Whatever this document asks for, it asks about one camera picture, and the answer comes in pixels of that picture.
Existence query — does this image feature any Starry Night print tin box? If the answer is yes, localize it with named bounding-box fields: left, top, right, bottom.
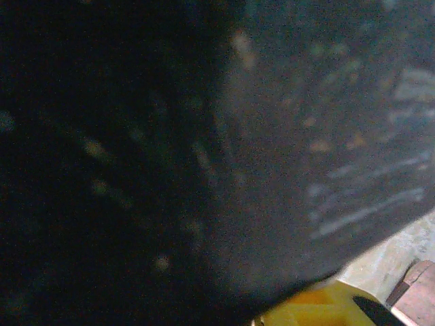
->
left=0, top=0, right=435, bottom=326

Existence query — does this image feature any pink brown block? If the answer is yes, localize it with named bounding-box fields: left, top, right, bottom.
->
left=385, top=259, right=435, bottom=326

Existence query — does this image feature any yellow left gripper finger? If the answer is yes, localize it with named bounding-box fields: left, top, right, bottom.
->
left=249, top=278, right=395, bottom=326

